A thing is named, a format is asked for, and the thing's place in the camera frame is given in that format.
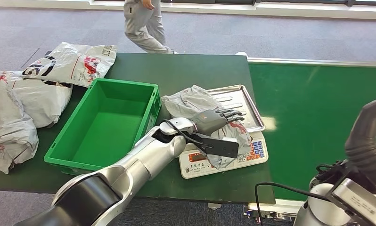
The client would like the green plastic crate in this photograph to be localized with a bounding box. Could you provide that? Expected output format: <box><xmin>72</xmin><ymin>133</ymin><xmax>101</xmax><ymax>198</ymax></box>
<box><xmin>43</xmin><ymin>78</ymin><xmax>162</xmax><ymax>176</ymax></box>

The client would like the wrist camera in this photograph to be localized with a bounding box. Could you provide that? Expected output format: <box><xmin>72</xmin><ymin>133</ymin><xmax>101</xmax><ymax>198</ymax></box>
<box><xmin>327</xmin><ymin>178</ymin><xmax>376</xmax><ymax>226</ymax></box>
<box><xmin>192</xmin><ymin>132</ymin><xmax>240</xmax><ymax>159</ymax></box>

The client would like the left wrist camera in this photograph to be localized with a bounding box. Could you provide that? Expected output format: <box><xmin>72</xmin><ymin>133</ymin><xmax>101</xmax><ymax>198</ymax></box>
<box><xmin>192</xmin><ymin>132</ymin><xmax>240</xmax><ymax>159</ymax></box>

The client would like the dark window frame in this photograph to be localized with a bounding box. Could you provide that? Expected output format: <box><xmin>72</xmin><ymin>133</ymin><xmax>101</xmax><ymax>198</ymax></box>
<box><xmin>92</xmin><ymin>0</ymin><xmax>376</xmax><ymax>7</ymax></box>

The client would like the white electronic scale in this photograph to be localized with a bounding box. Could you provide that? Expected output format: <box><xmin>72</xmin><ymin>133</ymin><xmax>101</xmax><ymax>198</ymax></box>
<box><xmin>178</xmin><ymin>84</ymin><xmax>269</xmax><ymax>180</ymax></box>

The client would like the steel weighing tray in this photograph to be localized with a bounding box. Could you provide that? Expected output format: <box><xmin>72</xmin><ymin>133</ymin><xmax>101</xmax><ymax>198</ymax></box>
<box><xmin>206</xmin><ymin>84</ymin><xmax>266</xmax><ymax>134</ymax></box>

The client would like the white package with black print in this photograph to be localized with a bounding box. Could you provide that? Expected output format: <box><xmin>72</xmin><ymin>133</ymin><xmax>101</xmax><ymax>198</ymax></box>
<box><xmin>21</xmin><ymin>41</ymin><xmax>118</xmax><ymax>88</ymax></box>

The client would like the large crumpled white package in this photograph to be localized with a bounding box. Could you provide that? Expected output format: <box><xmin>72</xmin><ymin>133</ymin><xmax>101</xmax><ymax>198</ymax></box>
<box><xmin>0</xmin><ymin>81</ymin><xmax>40</xmax><ymax>175</ymax></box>

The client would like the white package with red print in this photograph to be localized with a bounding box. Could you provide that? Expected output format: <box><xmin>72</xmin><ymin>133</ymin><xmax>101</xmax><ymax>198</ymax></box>
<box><xmin>0</xmin><ymin>70</ymin><xmax>74</xmax><ymax>129</ymax></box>

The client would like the grey courier package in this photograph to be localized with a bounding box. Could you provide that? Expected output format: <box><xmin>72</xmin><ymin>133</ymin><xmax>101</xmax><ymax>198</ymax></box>
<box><xmin>161</xmin><ymin>85</ymin><xmax>253</xmax><ymax>171</ymax></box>

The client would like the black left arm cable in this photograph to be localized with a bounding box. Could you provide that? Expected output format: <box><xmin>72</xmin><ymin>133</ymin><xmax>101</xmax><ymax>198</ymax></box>
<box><xmin>161</xmin><ymin>119</ymin><xmax>213</xmax><ymax>150</ymax></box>

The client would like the green conveyor belt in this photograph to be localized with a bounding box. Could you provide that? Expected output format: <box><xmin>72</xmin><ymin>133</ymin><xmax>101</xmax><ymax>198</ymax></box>
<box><xmin>236</xmin><ymin>51</ymin><xmax>376</xmax><ymax>226</ymax></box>

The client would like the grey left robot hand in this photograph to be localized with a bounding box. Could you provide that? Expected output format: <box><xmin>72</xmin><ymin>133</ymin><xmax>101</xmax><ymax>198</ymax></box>
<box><xmin>190</xmin><ymin>108</ymin><xmax>245</xmax><ymax>137</ymax></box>

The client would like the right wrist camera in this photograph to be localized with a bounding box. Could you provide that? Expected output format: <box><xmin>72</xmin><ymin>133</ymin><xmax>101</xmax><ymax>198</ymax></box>
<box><xmin>327</xmin><ymin>178</ymin><xmax>376</xmax><ymax>226</ymax></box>

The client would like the person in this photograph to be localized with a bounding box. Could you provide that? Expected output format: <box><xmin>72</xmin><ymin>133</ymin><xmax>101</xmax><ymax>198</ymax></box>
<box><xmin>123</xmin><ymin>0</ymin><xmax>178</xmax><ymax>55</ymax></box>

